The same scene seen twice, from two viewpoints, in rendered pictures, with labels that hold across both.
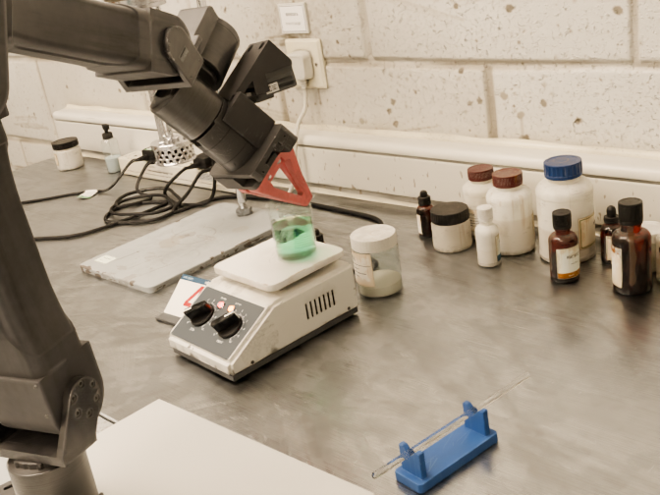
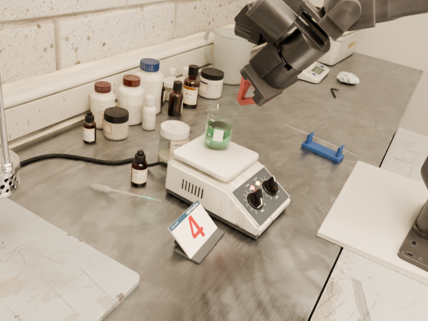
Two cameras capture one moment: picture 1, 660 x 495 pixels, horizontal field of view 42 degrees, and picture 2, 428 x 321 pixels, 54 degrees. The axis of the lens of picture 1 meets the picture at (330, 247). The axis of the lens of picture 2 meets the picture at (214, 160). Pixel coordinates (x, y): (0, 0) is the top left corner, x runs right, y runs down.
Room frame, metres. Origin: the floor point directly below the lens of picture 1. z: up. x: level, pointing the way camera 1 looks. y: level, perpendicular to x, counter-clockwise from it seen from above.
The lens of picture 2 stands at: (1.22, 0.68, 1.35)
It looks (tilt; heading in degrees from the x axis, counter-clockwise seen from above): 30 degrees down; 248
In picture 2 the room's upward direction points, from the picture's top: 10 degrees clockwise
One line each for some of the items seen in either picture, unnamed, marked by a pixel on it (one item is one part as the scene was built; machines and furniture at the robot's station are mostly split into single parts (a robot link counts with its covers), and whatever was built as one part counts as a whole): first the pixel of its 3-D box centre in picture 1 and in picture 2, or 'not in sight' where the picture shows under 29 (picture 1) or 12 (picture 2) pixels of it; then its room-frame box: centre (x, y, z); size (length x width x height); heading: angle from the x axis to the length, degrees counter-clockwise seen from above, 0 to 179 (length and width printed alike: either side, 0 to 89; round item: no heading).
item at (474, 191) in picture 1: (482, 200); (102, 104); (1.14, -0.23, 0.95); 0.06 x 0.06 x 0.10
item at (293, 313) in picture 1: (268, 301); (225, 180); (0.95, 0.08, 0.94); 0.22 x 0.13 x 0.08; 129
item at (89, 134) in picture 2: (425, 212); (89, 126); (1.17, -0.15, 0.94); 0.03 x 0.03 x 0.07
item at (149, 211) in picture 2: not in sight; (151, 208); (1.09, 0.11, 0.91); 0.06 x 0.06 x 0.02
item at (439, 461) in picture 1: (446, 443); (323, 146); (0.63, -0.07, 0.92); 0.10 x 0.03 x 0.04; 125
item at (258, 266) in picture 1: (278, 260); (216, 155); (0.96, 0.06, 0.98); 0.12 x 0.12 x 0.01; 39
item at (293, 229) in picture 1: (295, 227); (218, 128); (0.96, 0.04, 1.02); 0.06 x 0.05 x 0.08; 97
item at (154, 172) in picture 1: (183, 169); not in sight; (1.69, 0.27, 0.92); 0.40 x 0.06 x 0.04; 43
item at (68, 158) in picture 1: (68, 153); not in sight; (1.96, 0.56, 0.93); 0.06 x 0.06 x 0.06
